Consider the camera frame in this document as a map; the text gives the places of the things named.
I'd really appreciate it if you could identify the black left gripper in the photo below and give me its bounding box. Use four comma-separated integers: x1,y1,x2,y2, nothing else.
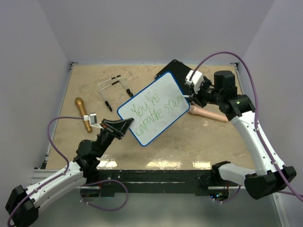
95,117,134,158

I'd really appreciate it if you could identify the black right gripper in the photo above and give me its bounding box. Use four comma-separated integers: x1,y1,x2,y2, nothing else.
189,80,223,108

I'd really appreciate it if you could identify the blue framed whiteboard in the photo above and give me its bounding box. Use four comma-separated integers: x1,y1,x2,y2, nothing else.
117,71,190,147

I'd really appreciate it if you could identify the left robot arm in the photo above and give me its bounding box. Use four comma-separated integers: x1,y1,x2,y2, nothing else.
5,118,134,227

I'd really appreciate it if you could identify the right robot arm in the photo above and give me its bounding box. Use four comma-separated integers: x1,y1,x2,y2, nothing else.
185,70,296,200

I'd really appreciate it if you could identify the pink microphone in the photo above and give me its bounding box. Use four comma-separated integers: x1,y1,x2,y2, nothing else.
188,105,229,122

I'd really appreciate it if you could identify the black hard case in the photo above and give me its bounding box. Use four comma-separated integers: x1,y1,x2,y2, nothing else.
154,60,193,96

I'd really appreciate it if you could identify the gold microphone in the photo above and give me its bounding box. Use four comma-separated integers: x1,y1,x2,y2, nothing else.
74,97,92,133

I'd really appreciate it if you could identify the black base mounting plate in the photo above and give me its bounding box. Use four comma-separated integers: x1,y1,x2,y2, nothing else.
78,169,240,198

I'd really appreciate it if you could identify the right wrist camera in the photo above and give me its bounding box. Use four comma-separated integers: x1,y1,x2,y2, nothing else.
185,70,204,94

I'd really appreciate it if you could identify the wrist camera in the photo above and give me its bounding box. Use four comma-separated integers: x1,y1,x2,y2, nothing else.
185,70,204,94
89,113,98,127

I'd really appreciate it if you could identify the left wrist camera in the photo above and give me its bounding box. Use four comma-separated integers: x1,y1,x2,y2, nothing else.
89,113,98,127

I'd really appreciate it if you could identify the wire whiteboard stand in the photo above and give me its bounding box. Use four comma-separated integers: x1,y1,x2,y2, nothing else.
98,75,134,112

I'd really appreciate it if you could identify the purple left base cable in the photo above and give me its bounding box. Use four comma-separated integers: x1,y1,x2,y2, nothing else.
80,179,129,211

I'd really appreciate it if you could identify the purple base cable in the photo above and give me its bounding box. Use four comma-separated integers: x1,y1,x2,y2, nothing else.
80,179,129,211
212,185,241,204

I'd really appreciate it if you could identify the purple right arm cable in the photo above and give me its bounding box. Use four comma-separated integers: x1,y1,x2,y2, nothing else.
191,52,303,201

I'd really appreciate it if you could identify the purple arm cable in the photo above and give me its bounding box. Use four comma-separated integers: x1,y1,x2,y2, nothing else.
191,52,303,201
7,116,90,227

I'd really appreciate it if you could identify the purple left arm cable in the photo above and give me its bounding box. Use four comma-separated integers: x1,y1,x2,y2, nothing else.
7,116,90,227

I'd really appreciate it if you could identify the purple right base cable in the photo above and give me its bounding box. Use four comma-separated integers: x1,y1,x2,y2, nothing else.
212,185,241,204

